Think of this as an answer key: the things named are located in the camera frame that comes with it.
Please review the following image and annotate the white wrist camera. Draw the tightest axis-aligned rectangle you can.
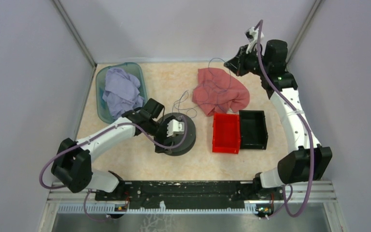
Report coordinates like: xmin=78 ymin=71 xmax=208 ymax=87
xmin=245 ymin=27 xmax=259 ymax=54
xmin=167 ymin=119 xmax=185 ymax=137

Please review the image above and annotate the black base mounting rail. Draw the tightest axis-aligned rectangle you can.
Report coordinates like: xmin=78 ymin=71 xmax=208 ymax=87
xmin=95 ymin=180 xmax=283 ymax=212

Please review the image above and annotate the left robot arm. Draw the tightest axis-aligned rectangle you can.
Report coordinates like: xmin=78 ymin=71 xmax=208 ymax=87
xmin=46 ymin=99 xmax=188 ymax=200

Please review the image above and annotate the black plastic bin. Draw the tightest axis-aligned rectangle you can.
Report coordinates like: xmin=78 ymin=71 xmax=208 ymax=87
xmin=239 ymin=110 xmax=268 ymax=150

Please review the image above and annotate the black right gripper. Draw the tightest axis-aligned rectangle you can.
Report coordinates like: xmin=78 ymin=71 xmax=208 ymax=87
xmin=224 ymin=44 xmax=269 ymax=77

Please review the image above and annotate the teal plastic tray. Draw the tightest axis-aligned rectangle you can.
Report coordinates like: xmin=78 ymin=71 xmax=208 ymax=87
xmin=96 ymin=62 xmax=148 ymax=124

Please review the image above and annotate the black cable spool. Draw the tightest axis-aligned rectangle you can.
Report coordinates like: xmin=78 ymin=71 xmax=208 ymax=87
xmin=157 ymin=113 xmax=196 ymax=157

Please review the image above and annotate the thin blue wire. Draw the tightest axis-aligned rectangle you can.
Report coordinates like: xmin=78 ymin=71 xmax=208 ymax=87
xmin=172 ymin=58 xmax=234 ymax=119

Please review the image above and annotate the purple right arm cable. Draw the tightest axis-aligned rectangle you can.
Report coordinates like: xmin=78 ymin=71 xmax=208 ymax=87
xmin=254 ymin=19 xmax=316 ymax=218

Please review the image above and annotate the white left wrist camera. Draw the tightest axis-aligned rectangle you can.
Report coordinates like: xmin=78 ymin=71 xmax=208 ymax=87
xmin=167 ymin=119 xmax=185 ymax=137

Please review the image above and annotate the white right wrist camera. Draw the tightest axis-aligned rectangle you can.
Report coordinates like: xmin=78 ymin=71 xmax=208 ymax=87
xmin=245 ymin=27 xmax=259 ymax=54

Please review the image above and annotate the red plastic bin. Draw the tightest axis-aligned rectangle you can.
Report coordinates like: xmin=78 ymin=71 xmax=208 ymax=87
xmin=212 ymin=113 xmax=241 ymax=154

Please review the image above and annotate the pink cloth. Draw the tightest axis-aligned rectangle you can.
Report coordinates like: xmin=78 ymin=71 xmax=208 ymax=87
xmin=192 ymin=68 xmax=250 ymax=116

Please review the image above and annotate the lavender cloth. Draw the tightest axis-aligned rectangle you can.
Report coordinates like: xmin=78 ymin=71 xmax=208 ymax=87
xmin=102 ymin=68 xmax=144 ymax=120

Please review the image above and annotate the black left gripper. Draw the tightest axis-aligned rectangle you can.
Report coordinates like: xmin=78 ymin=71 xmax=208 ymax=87
xmin=147 ymin=116 xmax=176 ymax=153

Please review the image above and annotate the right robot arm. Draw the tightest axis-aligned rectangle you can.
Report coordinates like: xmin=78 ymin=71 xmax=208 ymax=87
xmin=224 ymin=40 xmax=332 ymax=199

